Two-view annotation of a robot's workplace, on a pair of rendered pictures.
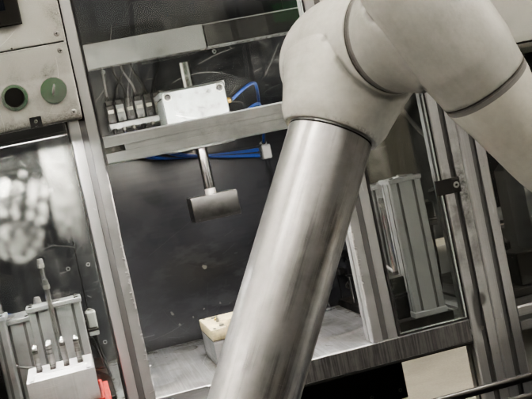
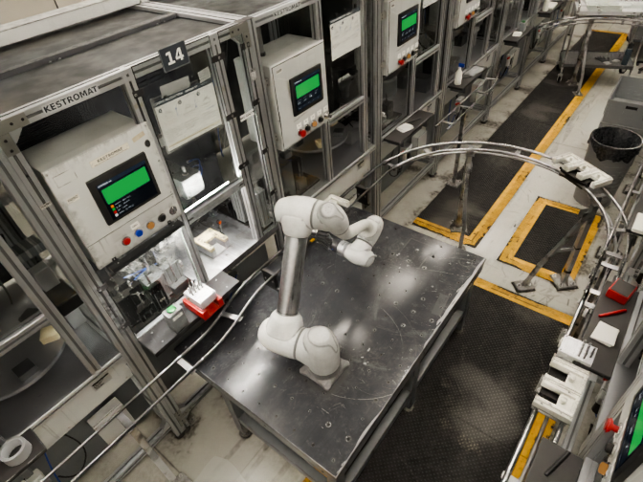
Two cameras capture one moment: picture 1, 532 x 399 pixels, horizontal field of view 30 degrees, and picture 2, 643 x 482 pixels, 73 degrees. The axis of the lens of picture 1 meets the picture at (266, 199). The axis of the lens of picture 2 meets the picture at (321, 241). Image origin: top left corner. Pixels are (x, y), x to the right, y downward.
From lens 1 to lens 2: 1.48 m
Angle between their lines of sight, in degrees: 51
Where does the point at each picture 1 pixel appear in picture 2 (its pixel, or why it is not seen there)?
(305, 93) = (297, 232)
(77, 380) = (211, 295)
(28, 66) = (164, 206)
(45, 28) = (166, 191)
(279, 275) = (297, 276)
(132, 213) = not seen: hidden behind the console
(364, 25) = (319, 223)
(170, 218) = not seen: hidden behind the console
